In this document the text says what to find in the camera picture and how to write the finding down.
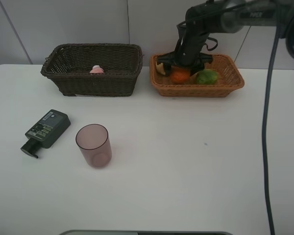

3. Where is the dark brown wicker basket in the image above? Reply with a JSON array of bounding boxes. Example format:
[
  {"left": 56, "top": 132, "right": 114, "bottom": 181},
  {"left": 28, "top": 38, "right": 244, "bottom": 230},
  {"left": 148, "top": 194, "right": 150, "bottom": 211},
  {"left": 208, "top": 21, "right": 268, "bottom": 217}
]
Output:
[{"left": 41, "top": 44, "right": 143, "bottom": 97}]

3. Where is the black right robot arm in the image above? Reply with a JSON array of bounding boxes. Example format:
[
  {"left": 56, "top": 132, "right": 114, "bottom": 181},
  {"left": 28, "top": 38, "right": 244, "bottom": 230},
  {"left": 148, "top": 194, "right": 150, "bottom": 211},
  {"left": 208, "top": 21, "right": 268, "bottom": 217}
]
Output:
[{"left": 156, "top": 0, "right": 294, "bottom": 76}]

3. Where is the pink lotion bottle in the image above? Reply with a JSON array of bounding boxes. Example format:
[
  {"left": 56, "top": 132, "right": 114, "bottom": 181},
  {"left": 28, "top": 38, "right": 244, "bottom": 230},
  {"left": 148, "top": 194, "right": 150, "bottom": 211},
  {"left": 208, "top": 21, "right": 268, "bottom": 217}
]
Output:
[{"left": 90, "top": 65, "right": 104, "bottom": 74}]

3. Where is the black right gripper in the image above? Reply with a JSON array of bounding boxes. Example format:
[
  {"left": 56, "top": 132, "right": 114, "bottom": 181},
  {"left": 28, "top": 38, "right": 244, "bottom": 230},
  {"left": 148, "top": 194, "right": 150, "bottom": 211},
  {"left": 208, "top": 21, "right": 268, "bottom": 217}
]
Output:
[{"left": 157, "top": 25, "right": 213, "bottom": 76}]

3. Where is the translucent pink plastic cup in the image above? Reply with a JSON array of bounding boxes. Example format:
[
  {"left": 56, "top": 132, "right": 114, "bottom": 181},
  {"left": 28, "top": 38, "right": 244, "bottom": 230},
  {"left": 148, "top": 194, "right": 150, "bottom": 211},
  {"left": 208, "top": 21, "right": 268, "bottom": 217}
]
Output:
[{"left": 75, "top": 124, "right": 112, "bottom": 168}]

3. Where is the green lime fruit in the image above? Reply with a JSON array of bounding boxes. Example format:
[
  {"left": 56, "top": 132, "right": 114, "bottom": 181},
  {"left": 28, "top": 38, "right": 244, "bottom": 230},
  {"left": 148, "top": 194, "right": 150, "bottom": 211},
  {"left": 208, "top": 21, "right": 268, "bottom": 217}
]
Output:
[{"left": 196, "top": 69, "right": 218, "bottom": 85}]

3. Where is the dark green pump bottle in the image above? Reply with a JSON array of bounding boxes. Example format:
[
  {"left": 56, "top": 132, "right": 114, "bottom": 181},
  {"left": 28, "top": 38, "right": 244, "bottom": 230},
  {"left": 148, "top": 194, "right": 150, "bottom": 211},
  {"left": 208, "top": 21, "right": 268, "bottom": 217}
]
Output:
[{"left": 21, "top": 109, "right": 71, "bottom": 159}]

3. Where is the light brown wicker basket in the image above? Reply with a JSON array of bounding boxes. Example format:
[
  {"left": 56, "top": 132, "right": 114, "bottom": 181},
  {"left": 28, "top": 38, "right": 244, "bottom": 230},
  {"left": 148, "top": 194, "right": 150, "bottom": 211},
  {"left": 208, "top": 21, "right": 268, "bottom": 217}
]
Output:
[{"left": 149, "top": 54, "right": 245, "bottom": 98}]

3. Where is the orange tangerine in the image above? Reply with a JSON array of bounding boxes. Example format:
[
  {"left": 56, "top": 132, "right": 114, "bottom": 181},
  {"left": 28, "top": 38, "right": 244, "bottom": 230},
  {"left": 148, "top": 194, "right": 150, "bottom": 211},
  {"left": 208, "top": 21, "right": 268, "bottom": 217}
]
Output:
[{"left": 170, "top": 68, "right": 191, "bottom": 84}]

